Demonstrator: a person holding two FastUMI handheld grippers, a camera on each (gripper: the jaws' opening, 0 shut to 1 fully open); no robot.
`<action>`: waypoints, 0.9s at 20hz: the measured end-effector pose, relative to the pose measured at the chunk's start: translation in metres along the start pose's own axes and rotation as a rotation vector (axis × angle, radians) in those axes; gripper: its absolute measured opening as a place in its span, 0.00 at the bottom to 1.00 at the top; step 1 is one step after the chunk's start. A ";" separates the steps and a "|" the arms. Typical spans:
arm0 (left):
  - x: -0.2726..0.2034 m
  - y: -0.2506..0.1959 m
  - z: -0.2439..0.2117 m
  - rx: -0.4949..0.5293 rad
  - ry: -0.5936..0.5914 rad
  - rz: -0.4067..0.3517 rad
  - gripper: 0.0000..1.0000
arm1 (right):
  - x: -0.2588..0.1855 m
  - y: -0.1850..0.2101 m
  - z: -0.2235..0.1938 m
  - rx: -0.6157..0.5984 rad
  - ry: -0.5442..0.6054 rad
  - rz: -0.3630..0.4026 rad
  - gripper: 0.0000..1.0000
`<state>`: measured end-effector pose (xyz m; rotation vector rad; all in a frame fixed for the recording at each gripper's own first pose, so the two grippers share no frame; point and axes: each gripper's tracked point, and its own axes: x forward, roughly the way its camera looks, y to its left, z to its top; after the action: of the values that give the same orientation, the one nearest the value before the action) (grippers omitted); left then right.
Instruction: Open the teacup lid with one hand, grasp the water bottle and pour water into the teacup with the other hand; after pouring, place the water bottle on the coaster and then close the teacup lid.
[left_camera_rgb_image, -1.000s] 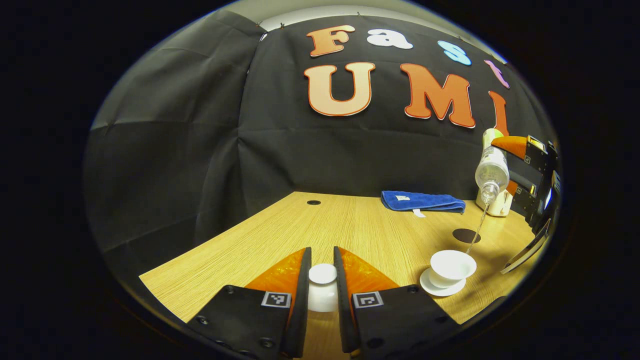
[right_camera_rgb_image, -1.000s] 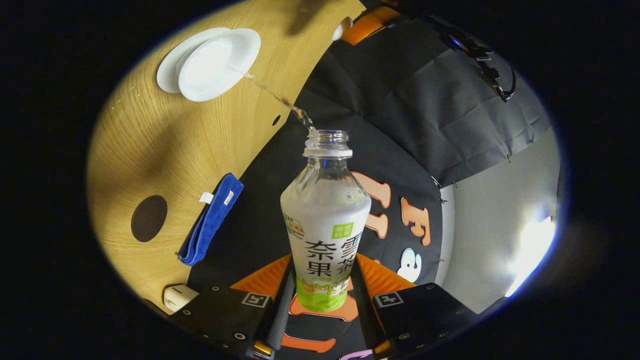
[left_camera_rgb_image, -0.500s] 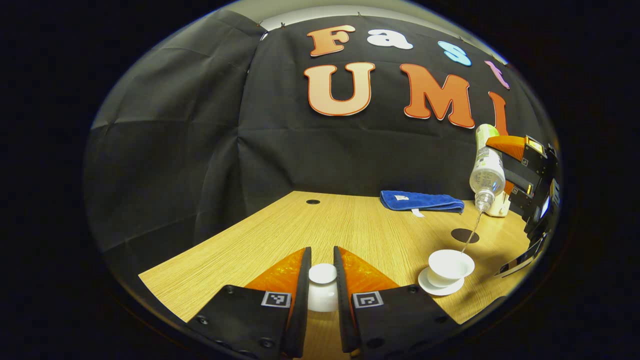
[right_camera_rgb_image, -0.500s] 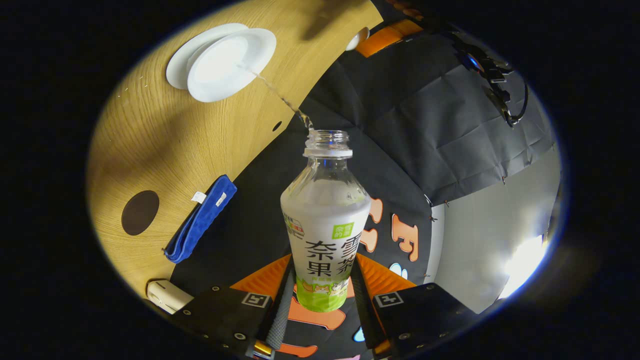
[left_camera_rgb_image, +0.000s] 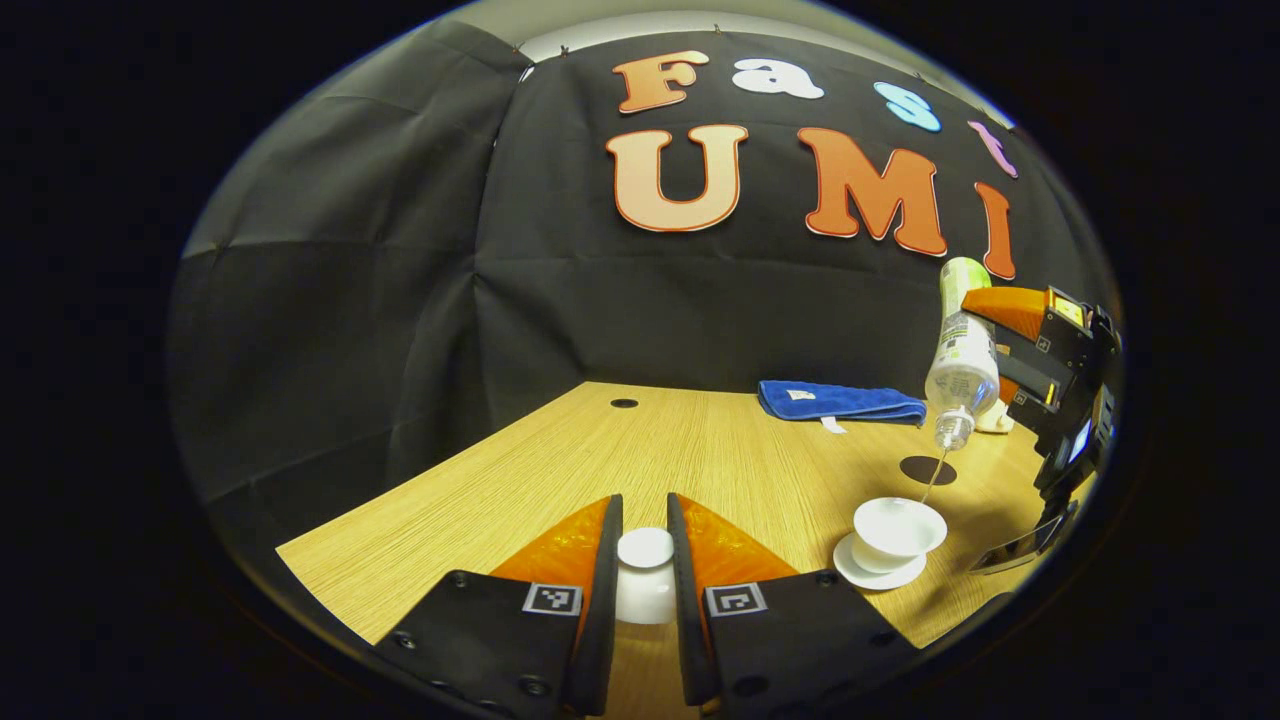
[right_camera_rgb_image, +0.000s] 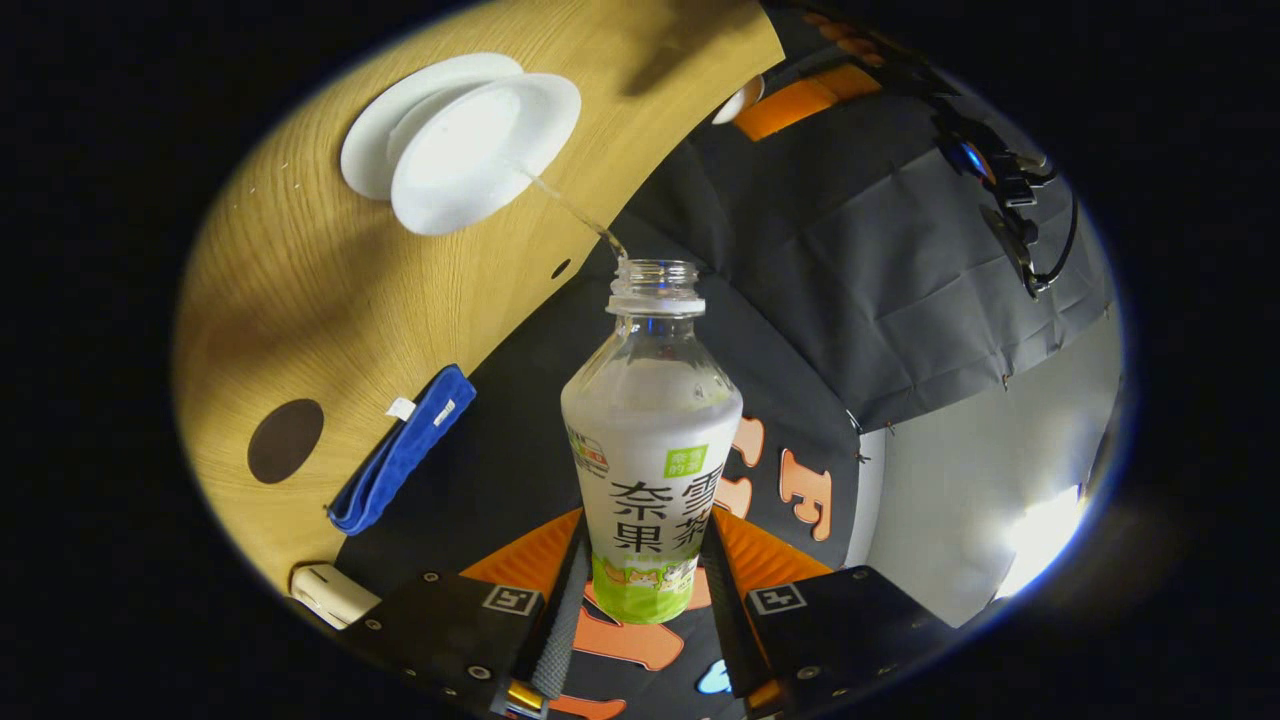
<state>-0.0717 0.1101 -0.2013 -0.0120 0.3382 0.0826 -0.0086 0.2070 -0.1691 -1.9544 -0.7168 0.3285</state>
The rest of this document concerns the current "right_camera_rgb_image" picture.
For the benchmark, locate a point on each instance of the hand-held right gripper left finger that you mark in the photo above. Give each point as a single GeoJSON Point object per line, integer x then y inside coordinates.
{"type": "Point", "coordinates": [565, 630]}

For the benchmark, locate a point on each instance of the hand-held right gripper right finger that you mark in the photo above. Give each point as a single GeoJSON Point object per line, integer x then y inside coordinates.
{"type": "Point", "coordinates": [728, 630]}

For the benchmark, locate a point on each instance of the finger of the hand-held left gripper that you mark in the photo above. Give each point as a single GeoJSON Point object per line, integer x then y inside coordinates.
{"type": "Point", "coordinates": [790, 105]}

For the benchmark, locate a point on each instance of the plastic water bottle green label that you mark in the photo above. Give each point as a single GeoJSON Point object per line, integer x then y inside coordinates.
{"type": "Point", "coordinates": [650, 470]}

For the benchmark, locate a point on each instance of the white porcelain teacup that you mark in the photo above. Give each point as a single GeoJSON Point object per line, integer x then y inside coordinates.
{"type": "Point", "coordinates": [480, 150]}

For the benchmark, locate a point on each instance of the dark brown round coaster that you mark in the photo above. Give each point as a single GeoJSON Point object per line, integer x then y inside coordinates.
{"type": "Point", "coordinates": [286, 441]}

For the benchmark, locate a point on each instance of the white toaster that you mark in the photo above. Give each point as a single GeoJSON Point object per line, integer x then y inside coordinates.
{"type": "Point", "coordinates": [330, 595]}

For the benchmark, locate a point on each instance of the blue folded towel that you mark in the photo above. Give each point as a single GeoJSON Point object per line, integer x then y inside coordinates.
{"type": "Point", "coordinates": [405, 450]}

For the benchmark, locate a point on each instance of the white saucer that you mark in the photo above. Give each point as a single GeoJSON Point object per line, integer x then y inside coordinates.
{"type": "Point", "coordinates": [385, 120]}

